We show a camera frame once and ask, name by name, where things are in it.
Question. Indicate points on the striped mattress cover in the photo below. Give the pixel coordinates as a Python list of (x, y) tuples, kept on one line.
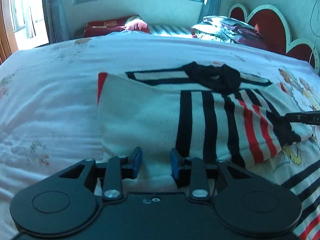
[(170, 31)]

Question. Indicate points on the white floral bed sheet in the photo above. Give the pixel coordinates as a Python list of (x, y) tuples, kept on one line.
[(49, 116)]

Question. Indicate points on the blue-grey left curtain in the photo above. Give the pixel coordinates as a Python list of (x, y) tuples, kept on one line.
[(55, 21)]

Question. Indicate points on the red heart-shaped headboard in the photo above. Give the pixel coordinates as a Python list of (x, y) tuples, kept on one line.
[(275, 30)]

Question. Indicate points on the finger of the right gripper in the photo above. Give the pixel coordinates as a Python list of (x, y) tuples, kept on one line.
[(308, 118)]

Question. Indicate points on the brown wooden door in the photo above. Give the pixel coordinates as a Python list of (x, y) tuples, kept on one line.
[(8, 40)]

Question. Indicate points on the striped knit sweater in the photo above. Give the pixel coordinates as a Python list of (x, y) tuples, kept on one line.
[(209, 112)]

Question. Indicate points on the red folded blanket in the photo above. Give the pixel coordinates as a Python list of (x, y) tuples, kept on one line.
[(105, 27)]

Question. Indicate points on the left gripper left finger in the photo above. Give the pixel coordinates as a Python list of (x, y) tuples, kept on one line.
[(88, 180)]

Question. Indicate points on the pile of colourful bedding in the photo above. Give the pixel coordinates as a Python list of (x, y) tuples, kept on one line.
[(229, 30)]

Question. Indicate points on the blue-grey curtain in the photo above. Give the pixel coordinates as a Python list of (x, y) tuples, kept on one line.
[(55, 21), (212, 1)]

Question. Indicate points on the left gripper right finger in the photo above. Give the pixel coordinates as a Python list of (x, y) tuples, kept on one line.
[(194, 173)]

